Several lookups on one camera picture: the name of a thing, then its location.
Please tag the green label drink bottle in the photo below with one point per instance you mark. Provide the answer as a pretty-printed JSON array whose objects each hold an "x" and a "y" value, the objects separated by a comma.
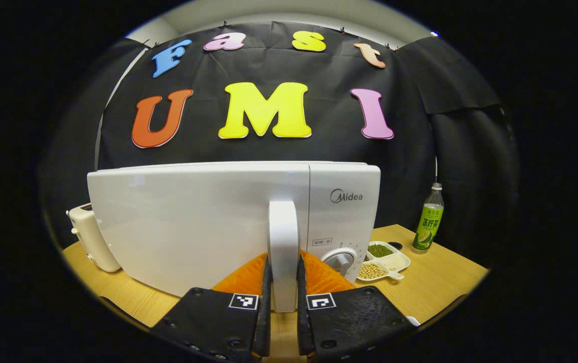
[{"x": 430, "y": 227}]

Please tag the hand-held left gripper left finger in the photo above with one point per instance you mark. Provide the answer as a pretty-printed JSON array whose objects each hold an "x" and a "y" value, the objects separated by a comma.
[{"x": 263, "y": 327}]

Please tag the white square food plate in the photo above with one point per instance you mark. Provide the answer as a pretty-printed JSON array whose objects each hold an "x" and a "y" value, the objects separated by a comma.
[{"x": 412, "y": 320}]

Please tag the white divided bean tray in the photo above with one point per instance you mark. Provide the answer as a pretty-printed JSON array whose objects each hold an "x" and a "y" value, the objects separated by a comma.
[{"x": 372, "y": 271}]

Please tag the white toaster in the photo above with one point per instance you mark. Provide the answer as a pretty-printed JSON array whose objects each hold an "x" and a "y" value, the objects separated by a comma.
[{"x": 92, "y": 237}]

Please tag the white microwave oven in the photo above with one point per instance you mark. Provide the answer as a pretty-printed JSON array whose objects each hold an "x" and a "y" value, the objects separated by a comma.
[{"x": 193, "y": 222}]

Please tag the black table grommet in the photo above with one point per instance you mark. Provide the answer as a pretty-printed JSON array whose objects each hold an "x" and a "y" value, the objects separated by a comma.
[{"x": 395, "y": 246}]

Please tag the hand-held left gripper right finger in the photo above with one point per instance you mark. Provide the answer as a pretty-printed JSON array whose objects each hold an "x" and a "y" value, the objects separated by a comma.
[{"x": 305, "y": 327}]

